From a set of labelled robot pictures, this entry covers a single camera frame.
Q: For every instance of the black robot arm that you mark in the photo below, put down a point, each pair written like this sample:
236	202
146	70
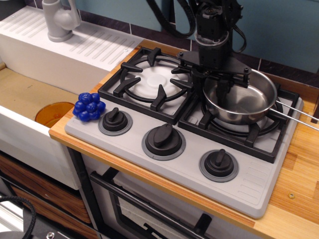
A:
212	23

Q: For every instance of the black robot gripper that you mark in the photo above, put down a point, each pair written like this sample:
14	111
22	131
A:
215	57

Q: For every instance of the black burner grate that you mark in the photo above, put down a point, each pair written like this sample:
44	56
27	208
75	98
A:
152	87
266	139

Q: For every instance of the grey toy faucet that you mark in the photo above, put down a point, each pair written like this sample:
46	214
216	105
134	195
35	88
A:
60	22

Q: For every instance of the black left burner grate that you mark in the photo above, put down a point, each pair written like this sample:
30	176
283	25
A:
152	87

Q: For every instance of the wooden drawer front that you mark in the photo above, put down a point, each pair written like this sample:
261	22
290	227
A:
52	200

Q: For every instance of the black right stove knob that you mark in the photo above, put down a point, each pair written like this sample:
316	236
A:
219	166

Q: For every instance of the black stove knob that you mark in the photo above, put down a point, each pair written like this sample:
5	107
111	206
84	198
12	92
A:
115	122
163	143
219	166

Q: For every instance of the black left stove knob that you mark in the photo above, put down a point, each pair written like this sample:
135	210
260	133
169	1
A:
115	122

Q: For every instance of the black oven door handle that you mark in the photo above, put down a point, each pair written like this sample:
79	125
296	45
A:
106	181

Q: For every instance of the white toy sink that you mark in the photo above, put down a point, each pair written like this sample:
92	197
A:
35	72

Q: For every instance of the black right burner grate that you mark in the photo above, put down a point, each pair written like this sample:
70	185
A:
266	139

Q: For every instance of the blue toy blueberry cluster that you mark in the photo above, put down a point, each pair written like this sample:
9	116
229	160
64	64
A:
89	107

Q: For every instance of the grey toy stove top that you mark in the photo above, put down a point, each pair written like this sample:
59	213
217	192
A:
249	192

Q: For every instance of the black middle stove knob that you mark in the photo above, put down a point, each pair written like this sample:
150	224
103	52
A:
163	143

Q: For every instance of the toy oven door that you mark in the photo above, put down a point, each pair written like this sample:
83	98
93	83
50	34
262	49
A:
130	221

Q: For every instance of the stainless steel pot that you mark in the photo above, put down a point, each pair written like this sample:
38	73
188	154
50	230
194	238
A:
243	106

